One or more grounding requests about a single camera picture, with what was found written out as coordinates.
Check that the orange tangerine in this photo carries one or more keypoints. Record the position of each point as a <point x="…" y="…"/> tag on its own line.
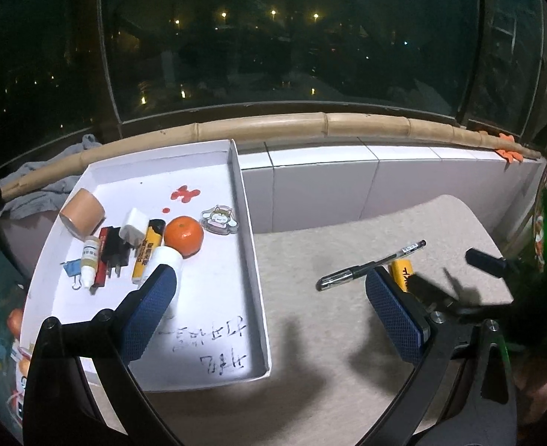
<point x="185" y="235"/>

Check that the black gel pen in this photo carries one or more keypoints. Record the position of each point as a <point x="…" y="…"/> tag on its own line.
<point x="355" y="272"/>

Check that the tan tape roll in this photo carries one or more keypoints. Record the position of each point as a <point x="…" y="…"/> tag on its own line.
<point x="82" y="214"/>

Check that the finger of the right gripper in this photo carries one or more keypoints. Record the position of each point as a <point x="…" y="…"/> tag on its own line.
<point x="493" y="266"/>

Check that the grey cloth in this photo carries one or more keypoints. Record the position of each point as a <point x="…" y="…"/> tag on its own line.
<point x="50" y="197"/>

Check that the yellow black lighter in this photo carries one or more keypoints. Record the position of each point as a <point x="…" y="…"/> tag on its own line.
<point x="400" y="270"/>

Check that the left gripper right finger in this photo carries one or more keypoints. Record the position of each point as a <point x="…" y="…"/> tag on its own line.
<point x="461" y="390"/>

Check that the white charger plug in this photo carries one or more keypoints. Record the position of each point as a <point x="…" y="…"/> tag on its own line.
<point x="133" y="229"/>

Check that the white cardboard tray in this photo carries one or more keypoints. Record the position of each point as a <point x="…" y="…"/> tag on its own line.
<point x="214" y="331"/>

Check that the white round bottle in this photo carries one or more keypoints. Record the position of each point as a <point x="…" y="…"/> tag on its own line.
<point x="165" y="255"/>

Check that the black charger plug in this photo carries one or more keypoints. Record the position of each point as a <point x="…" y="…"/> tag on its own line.
<point x="117" y="254"/>

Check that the blue binder clip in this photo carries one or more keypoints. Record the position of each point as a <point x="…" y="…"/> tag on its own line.
<point x="72" y="269"/>

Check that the small yellow dropper bottle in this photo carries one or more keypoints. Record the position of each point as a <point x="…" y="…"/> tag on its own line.
<point x="89" y="261"/>

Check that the bamboo pole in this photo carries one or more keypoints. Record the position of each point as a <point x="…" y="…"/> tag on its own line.
<point x="285" y="127"/>

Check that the yellow lighter in tray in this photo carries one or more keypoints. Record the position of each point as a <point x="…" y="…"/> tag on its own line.
<point x="153" y="239"/>

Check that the cartoon acrylic keychain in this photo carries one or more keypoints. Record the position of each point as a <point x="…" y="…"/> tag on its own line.
<point x="219" y="220"/>

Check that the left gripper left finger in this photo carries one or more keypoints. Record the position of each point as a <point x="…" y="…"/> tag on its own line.
<point x="59" y="406"/>

